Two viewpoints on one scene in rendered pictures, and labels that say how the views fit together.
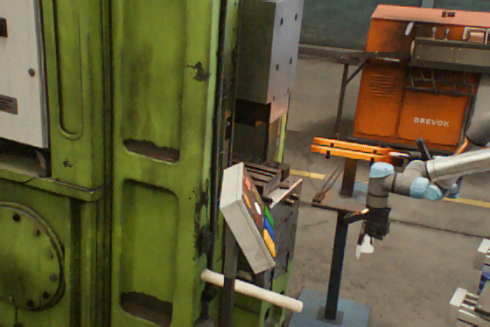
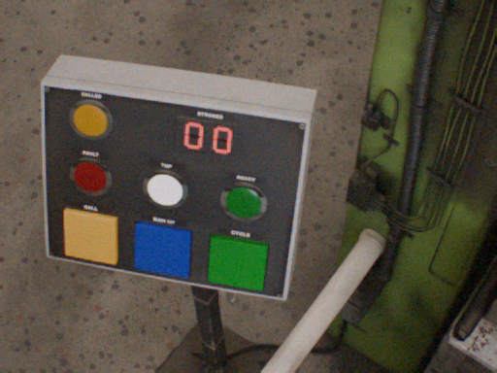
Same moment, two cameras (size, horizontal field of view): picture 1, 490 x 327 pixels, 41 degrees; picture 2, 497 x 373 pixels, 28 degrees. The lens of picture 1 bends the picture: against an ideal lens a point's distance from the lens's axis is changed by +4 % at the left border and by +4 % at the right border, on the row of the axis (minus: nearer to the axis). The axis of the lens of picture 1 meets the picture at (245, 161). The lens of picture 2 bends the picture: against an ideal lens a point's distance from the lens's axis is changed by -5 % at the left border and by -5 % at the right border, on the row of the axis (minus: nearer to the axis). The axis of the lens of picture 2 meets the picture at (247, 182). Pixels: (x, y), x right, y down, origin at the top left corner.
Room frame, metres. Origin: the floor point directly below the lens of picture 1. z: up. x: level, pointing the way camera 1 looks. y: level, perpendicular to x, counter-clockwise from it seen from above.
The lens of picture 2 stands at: (2.30, -0.60, 2.25)
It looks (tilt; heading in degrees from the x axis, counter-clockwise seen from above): 63 degrees down; 103
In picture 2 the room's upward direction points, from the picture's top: 1 degrees counter-clockwise
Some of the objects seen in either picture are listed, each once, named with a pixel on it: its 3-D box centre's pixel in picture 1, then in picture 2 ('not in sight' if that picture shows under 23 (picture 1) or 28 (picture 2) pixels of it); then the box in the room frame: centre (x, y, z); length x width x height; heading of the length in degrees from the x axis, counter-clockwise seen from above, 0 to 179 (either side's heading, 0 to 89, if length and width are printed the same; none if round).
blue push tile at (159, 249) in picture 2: (268, 229); (163, 248); (2.07, -0.10, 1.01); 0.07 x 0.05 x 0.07; 1
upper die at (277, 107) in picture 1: (236, 98); not in sight; (2.70, 0.06, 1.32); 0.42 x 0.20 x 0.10; 66
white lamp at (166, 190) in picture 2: not in sight; (165, 189); (2.07, -0.06, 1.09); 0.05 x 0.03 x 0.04; 156
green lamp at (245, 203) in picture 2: not in sight; (244, 202); (2.17, -0.06, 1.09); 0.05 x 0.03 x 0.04; 156
